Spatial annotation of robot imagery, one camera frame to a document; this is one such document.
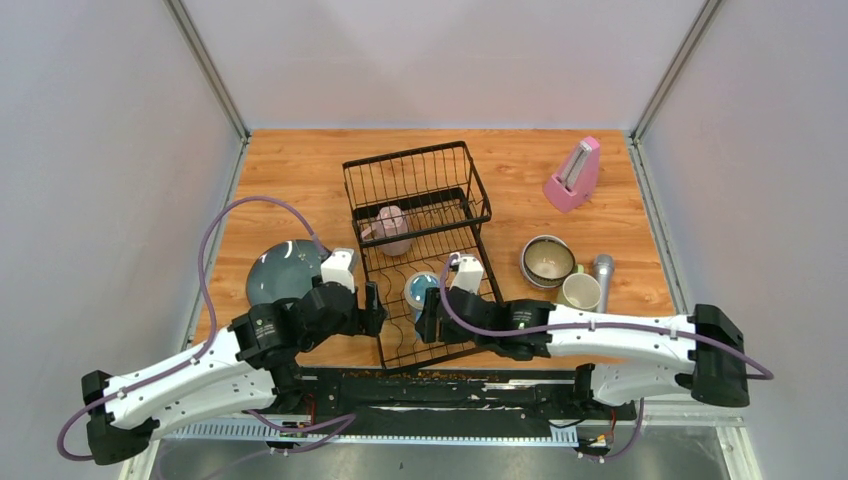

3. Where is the blue butterfly mug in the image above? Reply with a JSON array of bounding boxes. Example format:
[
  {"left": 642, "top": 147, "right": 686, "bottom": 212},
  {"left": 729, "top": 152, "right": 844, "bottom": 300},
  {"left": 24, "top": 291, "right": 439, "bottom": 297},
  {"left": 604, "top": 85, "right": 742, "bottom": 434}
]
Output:
[{"left": 403, "top": 271, "right": 439, "bottom": 321}]

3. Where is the light green mug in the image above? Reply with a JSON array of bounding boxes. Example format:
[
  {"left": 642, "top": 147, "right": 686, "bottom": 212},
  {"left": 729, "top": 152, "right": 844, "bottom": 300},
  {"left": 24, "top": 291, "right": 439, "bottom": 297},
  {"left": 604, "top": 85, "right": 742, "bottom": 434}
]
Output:
[{"left": 555, "top": 265, "right": 602, "bottom": 311}]

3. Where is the pink ceramic mug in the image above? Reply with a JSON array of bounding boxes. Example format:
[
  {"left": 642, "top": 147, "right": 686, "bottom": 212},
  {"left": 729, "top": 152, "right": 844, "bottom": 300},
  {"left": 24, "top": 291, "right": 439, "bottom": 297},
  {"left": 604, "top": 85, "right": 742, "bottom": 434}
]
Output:
[{"left": 360, "top": 205, "right": 413, "bottom": 257}]

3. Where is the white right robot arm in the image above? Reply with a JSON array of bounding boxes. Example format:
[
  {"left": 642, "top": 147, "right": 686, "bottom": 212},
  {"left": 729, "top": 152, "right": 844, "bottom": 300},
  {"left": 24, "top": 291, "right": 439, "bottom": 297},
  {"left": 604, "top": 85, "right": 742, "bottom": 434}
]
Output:
[{"left": 415, "top": 288, "right": 750, "bottom": 418}]

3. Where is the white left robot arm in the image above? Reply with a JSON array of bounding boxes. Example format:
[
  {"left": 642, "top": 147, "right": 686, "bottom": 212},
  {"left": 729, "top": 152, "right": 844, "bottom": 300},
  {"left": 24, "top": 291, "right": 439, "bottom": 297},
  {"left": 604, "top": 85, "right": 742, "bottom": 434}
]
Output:
[{"left": 81, "top": 282, "right": 387, "bottom": 465}]

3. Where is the blue-grey ceramic plate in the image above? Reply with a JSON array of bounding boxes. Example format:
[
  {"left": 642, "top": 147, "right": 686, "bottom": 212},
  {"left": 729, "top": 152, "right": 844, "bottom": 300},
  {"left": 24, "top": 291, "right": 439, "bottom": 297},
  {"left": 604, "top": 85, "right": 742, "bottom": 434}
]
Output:
[{"left": 245, "top": 239, "right": 329, "bottom": 306}]

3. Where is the patterned ceramic bowl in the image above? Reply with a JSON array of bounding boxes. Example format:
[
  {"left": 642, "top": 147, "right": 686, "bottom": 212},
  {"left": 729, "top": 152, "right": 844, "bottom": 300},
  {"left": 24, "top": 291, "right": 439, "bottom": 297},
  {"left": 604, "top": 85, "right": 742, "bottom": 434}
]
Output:
[{"left": 519, "top": 235, "right": 580, "bottom": 289}]

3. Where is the silver microphone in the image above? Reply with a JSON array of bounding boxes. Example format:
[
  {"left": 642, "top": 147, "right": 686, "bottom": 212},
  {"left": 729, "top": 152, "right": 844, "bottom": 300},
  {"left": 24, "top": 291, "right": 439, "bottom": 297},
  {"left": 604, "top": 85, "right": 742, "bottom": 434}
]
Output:
[{"left": 592, "top": 254, "right": 615, "bottom": 313}]

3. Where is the pink metronome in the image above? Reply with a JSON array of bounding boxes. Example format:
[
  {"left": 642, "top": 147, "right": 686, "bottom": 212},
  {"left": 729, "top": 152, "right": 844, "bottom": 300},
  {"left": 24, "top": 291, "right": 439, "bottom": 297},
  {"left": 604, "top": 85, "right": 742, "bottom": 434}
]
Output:
[{"left": 543, "top": 136, "right": 601, "bottom": 213}]

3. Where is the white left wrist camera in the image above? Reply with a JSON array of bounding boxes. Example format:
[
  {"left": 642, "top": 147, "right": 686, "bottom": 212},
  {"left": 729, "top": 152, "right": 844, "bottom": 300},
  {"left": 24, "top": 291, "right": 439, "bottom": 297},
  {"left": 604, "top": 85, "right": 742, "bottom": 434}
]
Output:
[{"left": 320, "top": 248, "right": 358, "bottom": 293}]

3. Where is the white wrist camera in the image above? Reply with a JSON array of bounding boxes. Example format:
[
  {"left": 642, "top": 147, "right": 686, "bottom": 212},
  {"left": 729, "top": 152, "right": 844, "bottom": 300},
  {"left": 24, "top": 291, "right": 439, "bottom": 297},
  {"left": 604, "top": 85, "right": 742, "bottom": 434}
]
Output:
[
  {"left": 320, "top": 248, "right": 358, "bottom": 293},
  {"left": 449, "top": 253, "right": 486, "bottom": 294}
]

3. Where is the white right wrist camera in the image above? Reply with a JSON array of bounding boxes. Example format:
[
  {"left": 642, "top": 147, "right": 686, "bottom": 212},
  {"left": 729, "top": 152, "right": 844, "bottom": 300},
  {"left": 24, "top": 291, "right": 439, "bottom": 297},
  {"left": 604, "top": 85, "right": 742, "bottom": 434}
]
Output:
[{"left": 449, "top": 253, "right": 486, "bottom": 294}]

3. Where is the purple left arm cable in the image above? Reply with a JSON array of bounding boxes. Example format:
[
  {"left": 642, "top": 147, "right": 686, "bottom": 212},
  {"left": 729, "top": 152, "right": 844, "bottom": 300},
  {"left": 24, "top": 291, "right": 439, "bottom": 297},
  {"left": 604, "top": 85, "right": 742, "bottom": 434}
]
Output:
[{"left": 56, "top": 195, "right": 333, "bottom": 462}]

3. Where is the black wire dish rack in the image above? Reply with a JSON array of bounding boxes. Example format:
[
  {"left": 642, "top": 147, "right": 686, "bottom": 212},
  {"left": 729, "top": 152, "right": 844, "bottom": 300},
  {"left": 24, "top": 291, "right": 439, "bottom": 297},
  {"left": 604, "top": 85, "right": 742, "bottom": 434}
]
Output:
[{"left": 342, "top": 141, "right": 503, "bottom": 370}]

